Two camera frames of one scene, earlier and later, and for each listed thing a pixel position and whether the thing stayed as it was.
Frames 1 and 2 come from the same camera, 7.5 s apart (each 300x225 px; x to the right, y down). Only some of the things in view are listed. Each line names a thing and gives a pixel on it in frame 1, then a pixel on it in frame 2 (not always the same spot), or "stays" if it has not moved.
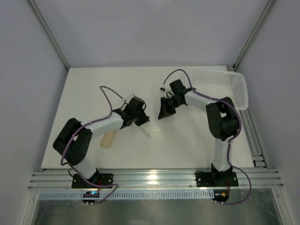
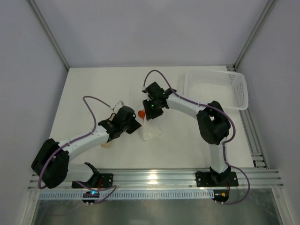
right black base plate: x=206 y=179 stays
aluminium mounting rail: x=63 y=179 stays
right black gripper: x=168 y=105 → x=151 y=111
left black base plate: x=78 y=182 stays
